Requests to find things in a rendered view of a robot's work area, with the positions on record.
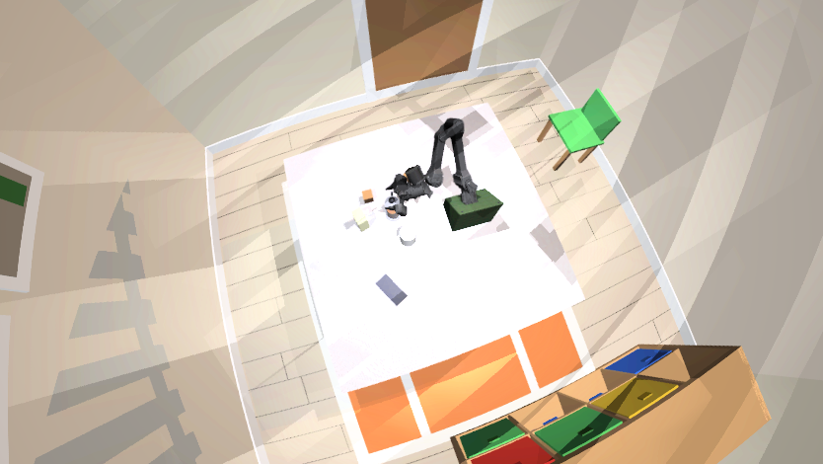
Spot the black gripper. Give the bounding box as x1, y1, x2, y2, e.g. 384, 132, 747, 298
385, 174, 417, 217

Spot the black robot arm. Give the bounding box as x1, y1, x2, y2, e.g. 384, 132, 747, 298
392, 117, 479, 204

